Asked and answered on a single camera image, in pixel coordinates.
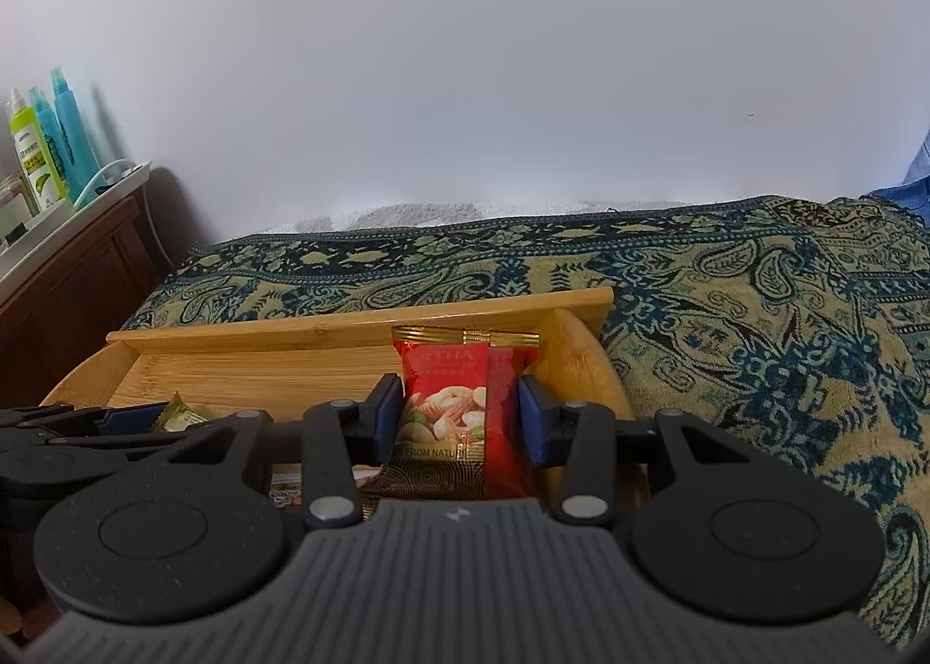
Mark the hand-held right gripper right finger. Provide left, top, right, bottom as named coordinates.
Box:
left=517, top=374, right=749, bottom=527

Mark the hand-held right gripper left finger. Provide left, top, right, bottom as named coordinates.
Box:
left=170, top=373, right=404, bottom=530

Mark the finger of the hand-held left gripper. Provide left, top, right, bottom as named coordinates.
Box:
left=22, top=433, right=191, bottom=453
left=0, top=404, right=171, bottom=438

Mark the small gold snack packet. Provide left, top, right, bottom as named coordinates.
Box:
left=151, top=398, right=213, bottom=434

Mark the red nut packet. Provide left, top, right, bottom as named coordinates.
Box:
left=359, top=324, right=542, bottom=516

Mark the wooden serving tray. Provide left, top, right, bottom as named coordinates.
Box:
left=40, top=284, right=651, bottom=512

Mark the brown wooden cabinet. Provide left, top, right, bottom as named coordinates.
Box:
left=0, top=195, right=179, bottom=410

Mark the blue and tan patterned blanket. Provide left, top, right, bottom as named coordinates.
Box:
left=120, top=195, right=930, bottom=651

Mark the green and white bottle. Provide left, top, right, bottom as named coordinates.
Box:
left=7, top=86, right=66, bottom=210

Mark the teal spray bottle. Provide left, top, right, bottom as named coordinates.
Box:
left=27, top=84, right=70, bottom=200
left=49, top=66, right=103, bottom=201

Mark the blue striped cloth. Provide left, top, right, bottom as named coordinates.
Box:
left=868, top=126, right=930, bottom=229

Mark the white cable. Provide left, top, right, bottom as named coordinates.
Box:
left=73, top=157, right=176, bottom=276

